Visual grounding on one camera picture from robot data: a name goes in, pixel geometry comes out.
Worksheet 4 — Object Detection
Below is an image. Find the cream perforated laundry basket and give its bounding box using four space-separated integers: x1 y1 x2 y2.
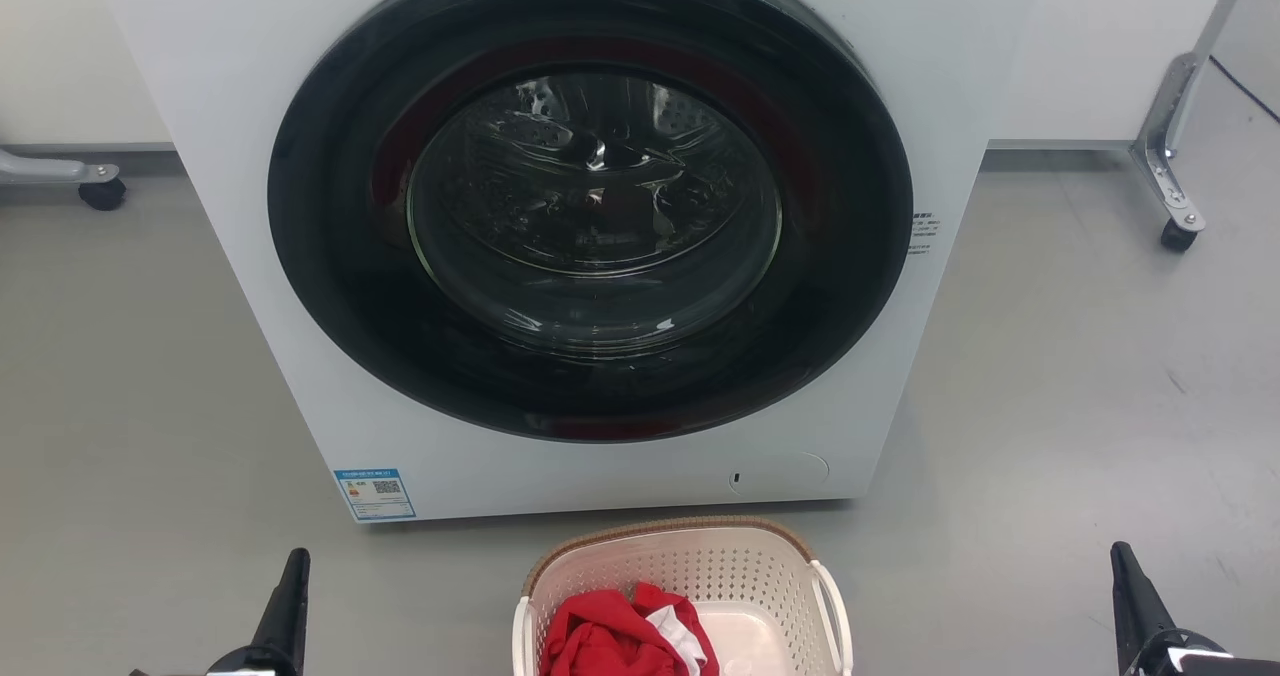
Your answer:
512 516 855 676

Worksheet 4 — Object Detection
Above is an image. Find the red garment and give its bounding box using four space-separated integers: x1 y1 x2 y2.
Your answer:
540 582 721 676

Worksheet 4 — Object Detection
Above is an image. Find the blue energy label sticker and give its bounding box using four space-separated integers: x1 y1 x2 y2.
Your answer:
333 469 417 524

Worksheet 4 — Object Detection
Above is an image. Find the white partition panel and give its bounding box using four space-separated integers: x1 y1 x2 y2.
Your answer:
0 0 177 148
985 0 1247 150

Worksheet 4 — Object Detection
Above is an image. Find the white garment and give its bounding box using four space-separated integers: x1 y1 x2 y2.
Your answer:
645 606 710 676

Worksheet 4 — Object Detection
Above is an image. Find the round washer filter cover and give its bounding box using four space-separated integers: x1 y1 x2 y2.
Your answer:
727 452 831 498

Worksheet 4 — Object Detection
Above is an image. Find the grey metal leg with caster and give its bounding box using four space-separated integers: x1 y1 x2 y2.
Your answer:
0 147 129 212
1129 0 1261 254

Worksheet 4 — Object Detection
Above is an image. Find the white front-load washing machine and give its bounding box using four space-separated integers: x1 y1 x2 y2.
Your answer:
105 0 1047 525

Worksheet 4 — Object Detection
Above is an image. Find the thin black floor cable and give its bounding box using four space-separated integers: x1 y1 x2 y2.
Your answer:
1207 53 1280 126

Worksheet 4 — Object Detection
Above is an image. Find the round dark glass washer door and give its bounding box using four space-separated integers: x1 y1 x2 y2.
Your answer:
267 0 914 444

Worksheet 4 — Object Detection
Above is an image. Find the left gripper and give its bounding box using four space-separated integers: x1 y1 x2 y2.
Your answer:
128 547 312 676

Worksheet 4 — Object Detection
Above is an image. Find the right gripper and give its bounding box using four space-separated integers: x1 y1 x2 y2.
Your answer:
1109 541 1280 676

